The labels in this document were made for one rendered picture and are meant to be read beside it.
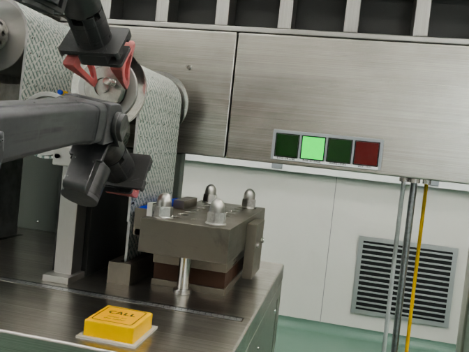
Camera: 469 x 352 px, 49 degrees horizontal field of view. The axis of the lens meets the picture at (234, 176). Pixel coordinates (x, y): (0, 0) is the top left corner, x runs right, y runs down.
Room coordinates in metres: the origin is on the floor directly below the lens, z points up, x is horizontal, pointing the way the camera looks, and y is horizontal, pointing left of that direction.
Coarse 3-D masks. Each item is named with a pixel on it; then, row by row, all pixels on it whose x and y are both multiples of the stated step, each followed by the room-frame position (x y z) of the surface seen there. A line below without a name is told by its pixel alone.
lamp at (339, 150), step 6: (330, 144) 1.19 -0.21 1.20; (336, 144) 1.19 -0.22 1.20; (342, 144) 1.18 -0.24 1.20; (348, 144) 1.18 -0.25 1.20; (330, 150) 1.19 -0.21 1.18; (336, 150) 1.19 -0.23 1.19; (342, 150) 1.18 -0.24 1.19; (348, 150) 1.18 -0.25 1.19; (330, 156) 1.19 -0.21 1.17; (336, 156) 1.19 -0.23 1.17; (342, 156) 1.18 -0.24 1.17; (348, 156) 1.18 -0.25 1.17; (348, 162) 1.18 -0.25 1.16
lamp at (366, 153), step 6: (360, 144) 1.18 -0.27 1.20; (366, 144) 1.17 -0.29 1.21; (372, 144) 1.17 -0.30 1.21; (378, 144) 1.17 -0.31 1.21; (360, 150) 1.18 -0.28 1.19; (366, 150) 1.17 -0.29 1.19; (372, 150) 1.17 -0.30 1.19; (360, 156) 1.17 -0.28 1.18; (366, 156) 1.17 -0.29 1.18; (372, 156) 1.17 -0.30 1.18; (354, 162) 1.18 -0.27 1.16; (360, 162) 1.17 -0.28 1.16; (366, 162) 1.17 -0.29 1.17; (372, 162) 1.17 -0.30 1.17
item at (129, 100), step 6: (96, 66) 0.95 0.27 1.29; (132, 72) 0.94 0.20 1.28; (132, 78) 0.94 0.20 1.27; (78, 84) 0.96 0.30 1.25; (132, 84) 0.94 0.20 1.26; (78, 90) 0.96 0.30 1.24; (132, 90) 0.94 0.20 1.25; (126, 96) 0.94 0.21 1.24; (132, 96) 0.94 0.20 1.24; (126, 102) 0.94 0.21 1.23; (132, 102) 0.94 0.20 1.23; (126, 108) 0.94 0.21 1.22
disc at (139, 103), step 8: (80, 64) 0.96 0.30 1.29; (136, 64) 0.94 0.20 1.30; (136, 72) 0.94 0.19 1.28; (72, 80) 0.97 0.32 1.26; (144, 80) 0.94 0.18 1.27; (72, 88) 0.97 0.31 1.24; (144, 88) 0.94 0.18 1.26; (136, 96) 0.94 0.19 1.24; (144, 96) 0.94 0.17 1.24; (136, 104) 0.94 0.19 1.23; (128, 112) 0.94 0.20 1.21; (136, 112) 0.94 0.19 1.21; (128, 120) 0.94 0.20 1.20
